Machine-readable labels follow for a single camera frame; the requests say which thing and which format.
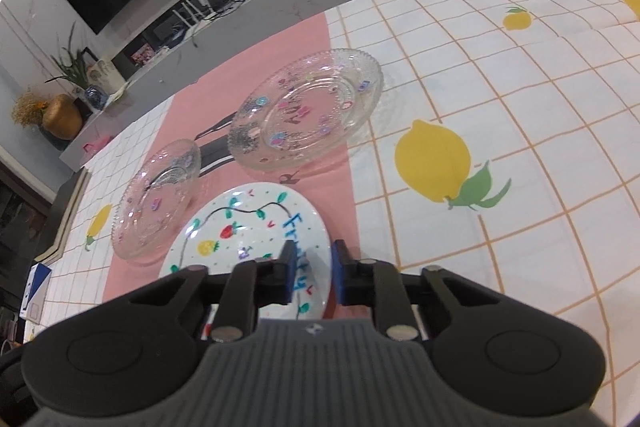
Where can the large clear glass plate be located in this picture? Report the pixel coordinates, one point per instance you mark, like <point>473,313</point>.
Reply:
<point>310,117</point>

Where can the pink basket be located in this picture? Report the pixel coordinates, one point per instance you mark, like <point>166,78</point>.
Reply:
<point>97,144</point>

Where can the green plant in blue vase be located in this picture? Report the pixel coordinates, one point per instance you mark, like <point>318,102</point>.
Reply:
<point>95,97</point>

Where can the white and blue box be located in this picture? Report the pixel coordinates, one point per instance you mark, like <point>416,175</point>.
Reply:
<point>36,292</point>

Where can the white router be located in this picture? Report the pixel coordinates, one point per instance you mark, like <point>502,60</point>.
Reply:
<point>197,14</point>

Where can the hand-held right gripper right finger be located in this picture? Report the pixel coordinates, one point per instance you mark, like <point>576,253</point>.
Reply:
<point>341,272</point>

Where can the pink placemat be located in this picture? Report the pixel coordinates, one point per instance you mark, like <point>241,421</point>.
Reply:
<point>280,47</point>

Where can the pink photo card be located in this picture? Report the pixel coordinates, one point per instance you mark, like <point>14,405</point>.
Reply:
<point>142,56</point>

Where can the small clear glass plate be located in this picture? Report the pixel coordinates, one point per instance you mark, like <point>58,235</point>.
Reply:
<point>150,207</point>

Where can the white drawing card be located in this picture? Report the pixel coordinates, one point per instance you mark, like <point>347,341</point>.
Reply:
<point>106,74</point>

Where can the black book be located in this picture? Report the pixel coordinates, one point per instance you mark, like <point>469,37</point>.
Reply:
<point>62,217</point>

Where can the lemon-print checked tablecloth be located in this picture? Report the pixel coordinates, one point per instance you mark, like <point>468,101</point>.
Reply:
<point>550,132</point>

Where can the dried yellow flowers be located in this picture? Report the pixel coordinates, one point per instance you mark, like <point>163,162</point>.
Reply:
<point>27,107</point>

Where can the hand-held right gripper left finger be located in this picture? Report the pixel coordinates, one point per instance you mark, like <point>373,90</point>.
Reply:
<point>286,269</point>

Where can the gold vase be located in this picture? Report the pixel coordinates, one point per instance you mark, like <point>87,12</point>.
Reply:
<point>62,119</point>

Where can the white fruit-painted plate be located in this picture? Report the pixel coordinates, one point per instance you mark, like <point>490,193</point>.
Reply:
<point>240,227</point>

